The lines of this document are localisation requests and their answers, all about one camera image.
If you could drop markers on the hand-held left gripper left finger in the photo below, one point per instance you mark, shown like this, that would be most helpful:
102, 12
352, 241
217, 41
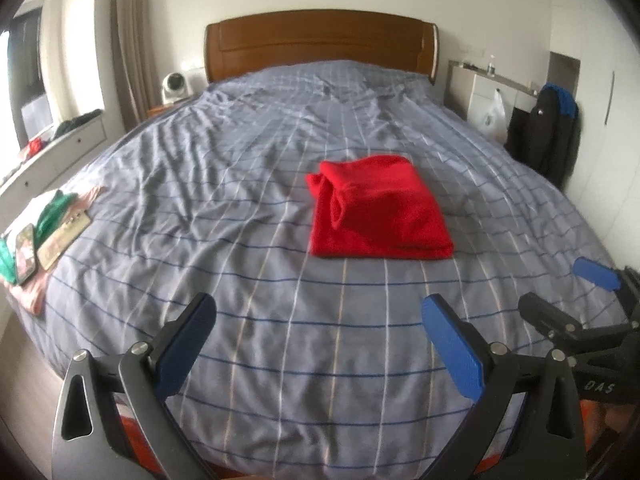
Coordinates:
185, 355

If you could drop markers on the small clear bottle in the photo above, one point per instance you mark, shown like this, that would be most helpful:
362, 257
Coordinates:
491, 65

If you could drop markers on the brown curtain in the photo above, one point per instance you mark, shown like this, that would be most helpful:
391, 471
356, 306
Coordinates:
130, 35

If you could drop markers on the wooden nightstand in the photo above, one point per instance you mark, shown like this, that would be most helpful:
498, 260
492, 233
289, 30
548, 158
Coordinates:
160, 110

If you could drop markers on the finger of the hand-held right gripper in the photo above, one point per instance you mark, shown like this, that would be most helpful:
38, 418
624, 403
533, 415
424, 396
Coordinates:
595, 272
545, 312

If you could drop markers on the window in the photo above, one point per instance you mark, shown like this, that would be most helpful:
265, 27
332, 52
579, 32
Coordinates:
25, 60

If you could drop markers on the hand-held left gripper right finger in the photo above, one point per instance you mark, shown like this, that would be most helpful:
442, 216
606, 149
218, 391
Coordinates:
452, 355

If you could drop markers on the green garment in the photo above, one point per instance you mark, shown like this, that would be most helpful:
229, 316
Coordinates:
55, 210

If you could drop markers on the white wardrobe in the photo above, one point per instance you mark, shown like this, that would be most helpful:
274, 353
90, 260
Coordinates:
600, 160

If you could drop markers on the red knit sweater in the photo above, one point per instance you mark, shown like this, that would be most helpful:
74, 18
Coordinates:
385, 210

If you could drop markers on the beige buttoned garment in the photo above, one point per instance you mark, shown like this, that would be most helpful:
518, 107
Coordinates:
62, 240

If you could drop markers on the person's orange fleece clothing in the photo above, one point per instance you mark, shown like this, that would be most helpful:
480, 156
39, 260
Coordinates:
132, 430

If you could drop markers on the white desk fan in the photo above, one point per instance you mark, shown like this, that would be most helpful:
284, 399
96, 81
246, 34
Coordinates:
175, 87

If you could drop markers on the white dresser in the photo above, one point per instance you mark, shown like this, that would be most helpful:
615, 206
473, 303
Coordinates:
475, 90

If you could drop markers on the black smartphone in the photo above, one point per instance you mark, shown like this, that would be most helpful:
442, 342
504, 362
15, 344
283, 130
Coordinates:
26, 255

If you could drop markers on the teal garment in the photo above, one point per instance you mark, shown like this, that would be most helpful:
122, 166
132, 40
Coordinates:
7, 260

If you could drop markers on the dark jacket with blue lining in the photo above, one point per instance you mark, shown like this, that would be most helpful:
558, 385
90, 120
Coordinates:
540, 145

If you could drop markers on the small red cloth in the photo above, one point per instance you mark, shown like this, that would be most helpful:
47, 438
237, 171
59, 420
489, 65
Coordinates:
35, 146

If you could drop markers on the wooden headboard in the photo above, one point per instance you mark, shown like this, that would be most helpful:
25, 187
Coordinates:
320, 40

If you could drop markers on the white window bench cabinet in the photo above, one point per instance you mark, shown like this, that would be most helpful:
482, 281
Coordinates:
80, 142

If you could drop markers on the white plastic bag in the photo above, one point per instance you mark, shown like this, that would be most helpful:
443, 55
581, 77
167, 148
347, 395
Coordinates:
487, 117

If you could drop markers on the dark clothes pile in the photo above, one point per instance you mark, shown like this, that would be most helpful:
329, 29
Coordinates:
75, 121

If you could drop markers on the pile of clothes on bed edge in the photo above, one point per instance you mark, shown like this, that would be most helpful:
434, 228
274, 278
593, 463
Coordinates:
32, 295

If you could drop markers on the grey plaid duvet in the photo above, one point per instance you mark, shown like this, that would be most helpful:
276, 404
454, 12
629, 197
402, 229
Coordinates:
225, 185

